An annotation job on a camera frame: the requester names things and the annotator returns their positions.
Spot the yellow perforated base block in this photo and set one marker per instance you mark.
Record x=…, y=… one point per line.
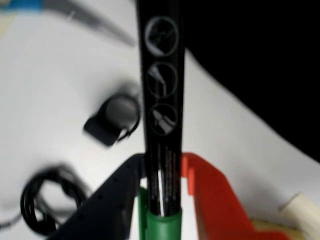
x=270, y=226

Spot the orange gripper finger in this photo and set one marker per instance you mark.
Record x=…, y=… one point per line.
x=217, y=200

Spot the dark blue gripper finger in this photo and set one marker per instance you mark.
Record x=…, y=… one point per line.
x=100, y=207

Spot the green marker with black barrel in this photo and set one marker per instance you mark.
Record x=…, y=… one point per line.
x=162, y=100

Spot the white plastic cylinder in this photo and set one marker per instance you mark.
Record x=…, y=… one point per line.
x=302, y=210

